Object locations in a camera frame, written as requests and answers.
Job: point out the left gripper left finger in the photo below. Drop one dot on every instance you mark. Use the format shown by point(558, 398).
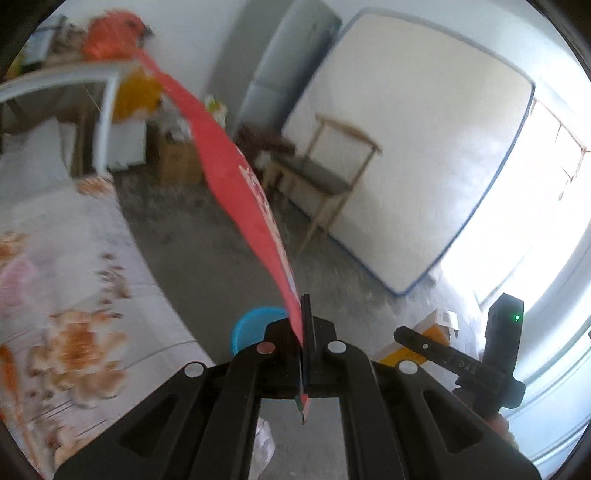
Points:
point(199, 424)

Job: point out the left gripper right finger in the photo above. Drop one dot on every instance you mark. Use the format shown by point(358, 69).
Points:
point(399, 422)

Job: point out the white yellow carton box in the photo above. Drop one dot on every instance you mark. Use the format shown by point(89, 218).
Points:
point(440, 326)

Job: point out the red snack bag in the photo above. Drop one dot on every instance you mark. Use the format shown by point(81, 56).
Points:
point(236, 188)

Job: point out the blue plastic trash bin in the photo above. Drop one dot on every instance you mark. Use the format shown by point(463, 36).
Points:
point(251, 327)

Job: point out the wooden chair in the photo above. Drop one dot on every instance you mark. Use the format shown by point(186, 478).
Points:
point(333, 190)

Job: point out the cardboard box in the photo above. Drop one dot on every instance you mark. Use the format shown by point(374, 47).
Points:
point(177, 163)

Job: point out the white mattress blue edge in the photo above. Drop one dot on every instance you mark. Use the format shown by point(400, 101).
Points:
point(446, 114)

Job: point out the dark wooden stool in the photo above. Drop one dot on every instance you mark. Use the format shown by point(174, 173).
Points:
point(253, 141)

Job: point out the white plastic bag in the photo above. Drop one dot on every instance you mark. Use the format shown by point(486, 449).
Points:
point(218, 111)

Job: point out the white pillow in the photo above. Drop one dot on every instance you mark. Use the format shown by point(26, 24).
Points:
point(35, 164)

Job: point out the yellow plastic bag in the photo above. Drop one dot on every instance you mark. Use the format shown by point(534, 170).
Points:
point(138, 96)

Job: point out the grey refrigerator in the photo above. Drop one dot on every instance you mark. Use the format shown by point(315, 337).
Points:
point(296, 49)

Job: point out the orange red plastic bag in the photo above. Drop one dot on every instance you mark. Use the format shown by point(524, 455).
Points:
point(116, 35)

